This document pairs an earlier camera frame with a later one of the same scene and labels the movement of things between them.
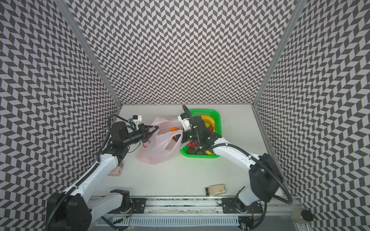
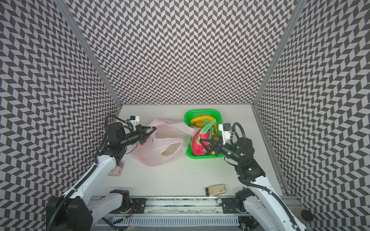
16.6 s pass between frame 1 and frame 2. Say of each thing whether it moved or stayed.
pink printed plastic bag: stayed
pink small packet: stayed
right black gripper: moved
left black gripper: stayed
